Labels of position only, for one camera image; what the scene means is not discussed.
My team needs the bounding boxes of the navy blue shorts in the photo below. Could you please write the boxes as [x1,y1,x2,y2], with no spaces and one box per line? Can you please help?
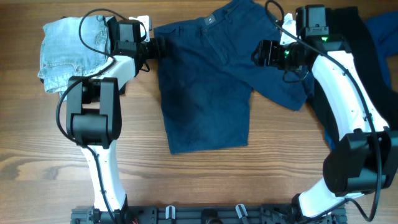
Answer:
[154,0,314,154]

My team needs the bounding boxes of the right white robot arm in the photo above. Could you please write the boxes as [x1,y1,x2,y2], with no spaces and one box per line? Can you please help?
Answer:
[252,5,397,223]

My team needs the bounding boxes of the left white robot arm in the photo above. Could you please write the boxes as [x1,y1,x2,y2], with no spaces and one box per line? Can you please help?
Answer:
[64,16,162,223]

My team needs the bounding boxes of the folded black garment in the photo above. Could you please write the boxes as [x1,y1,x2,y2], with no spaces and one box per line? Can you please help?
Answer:
[105,16,128,96]

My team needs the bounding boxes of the black pants pile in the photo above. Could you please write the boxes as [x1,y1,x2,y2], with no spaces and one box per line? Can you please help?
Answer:
[307,6,398,147]

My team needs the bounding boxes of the folded light blue jeans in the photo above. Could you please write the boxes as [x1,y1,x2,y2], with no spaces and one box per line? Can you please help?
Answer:
[38,15,111,93]

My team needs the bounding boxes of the blue garment under pile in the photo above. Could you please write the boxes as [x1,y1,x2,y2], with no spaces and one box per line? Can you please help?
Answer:
[323,11,398,150]

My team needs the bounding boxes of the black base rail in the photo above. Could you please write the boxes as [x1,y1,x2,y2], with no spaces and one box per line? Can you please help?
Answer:
[70,204,348,224]

